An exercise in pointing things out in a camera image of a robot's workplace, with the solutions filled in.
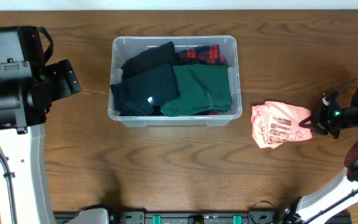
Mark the red navy plaid garment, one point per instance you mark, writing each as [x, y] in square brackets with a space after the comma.
[206, 55]

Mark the pink printed garment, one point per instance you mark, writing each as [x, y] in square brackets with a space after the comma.
[274, 123]

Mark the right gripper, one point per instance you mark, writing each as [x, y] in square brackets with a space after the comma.
[319, 125]

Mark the black garment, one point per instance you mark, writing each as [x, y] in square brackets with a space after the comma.
[149, 59]

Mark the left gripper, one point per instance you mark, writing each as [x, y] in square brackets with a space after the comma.
[66, 79]

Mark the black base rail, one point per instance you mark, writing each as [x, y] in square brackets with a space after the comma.
[102, 214]

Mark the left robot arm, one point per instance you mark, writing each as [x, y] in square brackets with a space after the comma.
[26, 96]

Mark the dark navy garment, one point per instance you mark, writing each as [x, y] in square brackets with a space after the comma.
[140, 94]

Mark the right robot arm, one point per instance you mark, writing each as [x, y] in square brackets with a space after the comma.
[342, 191]

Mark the dark green garment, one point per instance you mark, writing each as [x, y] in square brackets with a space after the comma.
[202, 88]

